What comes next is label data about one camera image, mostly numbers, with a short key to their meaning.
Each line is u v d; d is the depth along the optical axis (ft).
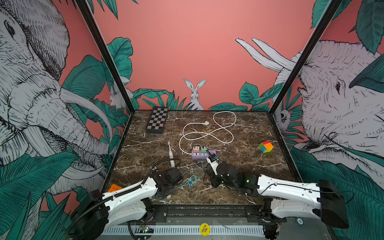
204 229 2.30
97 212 1.31
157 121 3.63
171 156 3.06
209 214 2.45
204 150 2.99
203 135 3.49
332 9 2.29
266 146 3.13
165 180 1.96
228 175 1.81
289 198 1.57
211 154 2.22
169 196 2.56
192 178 2.82
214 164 2.20
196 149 2.97
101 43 2.68
